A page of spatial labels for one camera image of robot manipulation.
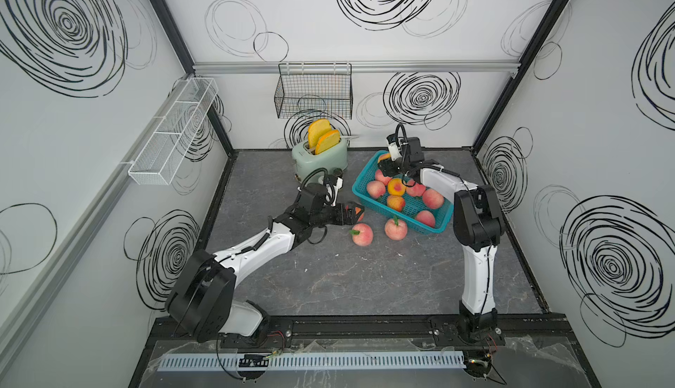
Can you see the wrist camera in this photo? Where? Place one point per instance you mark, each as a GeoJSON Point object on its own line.
{"type": "Point", "coordinates": [397, 147]}
{"type": "Point", "coordinates": [333, 183]}

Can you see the orange red wrinkled peach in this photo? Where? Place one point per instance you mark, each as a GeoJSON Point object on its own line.
{"type": "Point", "coordinates": [359, 213]}

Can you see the teal plastic basket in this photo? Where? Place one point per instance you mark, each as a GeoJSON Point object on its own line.
{"type": "Point", "coordinates": [413, 205]}

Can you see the black wire wall basket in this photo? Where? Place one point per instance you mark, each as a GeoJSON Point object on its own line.
{"type": "Point", "coordinates": [323, 87]}

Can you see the orange yellow peach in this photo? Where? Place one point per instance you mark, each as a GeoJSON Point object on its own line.
{"type": "Point", "coordinates": [396, 203]}

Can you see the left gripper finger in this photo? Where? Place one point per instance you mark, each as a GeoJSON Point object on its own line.
{"type": "Point", "coordinates": [344, 217]}
{"type": "Point", "coordinates": [352, 206]}

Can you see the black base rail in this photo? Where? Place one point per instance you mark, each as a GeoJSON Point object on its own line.
{"type": "Point", "coordinates": [291, 332]}

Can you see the white slotted cable duct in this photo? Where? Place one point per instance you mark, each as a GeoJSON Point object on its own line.
{"type": "Point", "coordinates": [392, 360]}

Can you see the aluminium wall rail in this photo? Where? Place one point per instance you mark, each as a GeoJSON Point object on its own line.
{"type": "Point", "coordinates": [371, 66]}

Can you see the front yellow toast slice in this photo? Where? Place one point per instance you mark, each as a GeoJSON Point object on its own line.
{"type": "Point", "coordinates": [327, 141]}

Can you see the pink peach with leaf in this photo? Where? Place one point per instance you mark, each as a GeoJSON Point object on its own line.
{"type": "Point", "coordinates": [362, 235]}

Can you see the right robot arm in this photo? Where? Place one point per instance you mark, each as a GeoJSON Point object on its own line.
{"type": "Point", "coordinates": [478, 223]}

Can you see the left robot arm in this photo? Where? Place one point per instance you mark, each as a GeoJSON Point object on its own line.
{"type": "Point", "coordinates": [202, 300]}

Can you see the rear yellow toast slice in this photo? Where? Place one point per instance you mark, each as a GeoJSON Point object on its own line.
{"type": "Point", "coordinates": [316, 130]}

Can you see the white mesh wall shelf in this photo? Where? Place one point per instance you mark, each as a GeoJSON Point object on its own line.
{"type": "Point", "coordinates": [168, 146]}

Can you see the yellow toast slice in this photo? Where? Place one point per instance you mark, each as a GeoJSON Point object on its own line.
{"type": "Point", "coordinates": [316, 130]}
{"type": "Point", "coordinates": [327, 141]}

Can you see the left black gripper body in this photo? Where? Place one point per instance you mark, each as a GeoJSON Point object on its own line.
{"type": "Point", "coordinates": [332, 216]}

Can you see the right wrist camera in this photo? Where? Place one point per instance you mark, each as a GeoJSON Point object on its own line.
{"type": "Point", "coordinates": [397, 147]}

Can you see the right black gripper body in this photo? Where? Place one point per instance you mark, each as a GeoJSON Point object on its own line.
{"type": "Point", "coordinates": [405, 166]}

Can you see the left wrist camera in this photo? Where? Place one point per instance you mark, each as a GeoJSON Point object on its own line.
{"type": "Point", "coordinates": [333, 183]}

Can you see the mint green toaster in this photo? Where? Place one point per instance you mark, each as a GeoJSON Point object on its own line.
{"type": "Point", "coordinates": [306, 161]}

